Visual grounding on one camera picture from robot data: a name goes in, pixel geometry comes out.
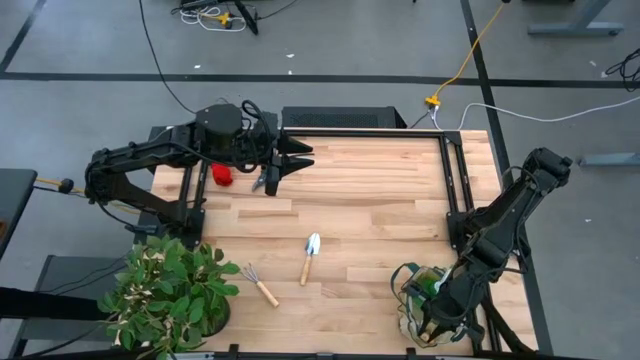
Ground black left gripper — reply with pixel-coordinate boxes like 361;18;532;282
251;111;316;198

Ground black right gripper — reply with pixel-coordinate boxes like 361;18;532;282
404;273;487;347

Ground pruning shears dark handles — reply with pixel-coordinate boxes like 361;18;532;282
250;168;269;193

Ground green spray bottle white nozzle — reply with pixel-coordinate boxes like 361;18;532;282
415;266;454;297

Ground red gardening glove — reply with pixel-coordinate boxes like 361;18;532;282
209;162;235;188

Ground trowel with wooden handle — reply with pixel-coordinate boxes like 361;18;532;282
299;231;322;288

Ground hand rake wooden handle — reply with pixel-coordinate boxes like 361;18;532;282
240;263;281;309

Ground green transparent gardening bag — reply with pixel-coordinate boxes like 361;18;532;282
391;262;472;350

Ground black computer tower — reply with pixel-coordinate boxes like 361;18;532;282
281;105;409;130

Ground black floor stand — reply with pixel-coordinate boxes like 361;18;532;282
233;0;261;36

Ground green potted plant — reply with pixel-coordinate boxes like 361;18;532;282
97;234;242;360

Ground grey desk foot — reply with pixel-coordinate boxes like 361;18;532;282
579;151;640;168

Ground dark grey cart shelf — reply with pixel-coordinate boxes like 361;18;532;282
9;254;132;359

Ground black side table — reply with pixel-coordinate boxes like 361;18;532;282
0;168;39;261

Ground grey desk leg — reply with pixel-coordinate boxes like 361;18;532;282
527;0;626;38

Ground black cable conduit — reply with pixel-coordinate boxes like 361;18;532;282
479;294;534;354

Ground black aluminium table frame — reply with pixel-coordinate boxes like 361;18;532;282
149;124;554;360

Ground long black cable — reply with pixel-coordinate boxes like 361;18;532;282
137;0;201;116

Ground yellow extension cable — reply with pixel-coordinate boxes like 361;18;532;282
424;0;511;109

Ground white cable bundle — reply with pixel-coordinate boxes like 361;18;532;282
178;3;249;34

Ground black rig post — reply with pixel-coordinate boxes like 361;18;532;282
0;285;110;322

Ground black cable bundle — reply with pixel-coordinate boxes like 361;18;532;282
602;47;640;94

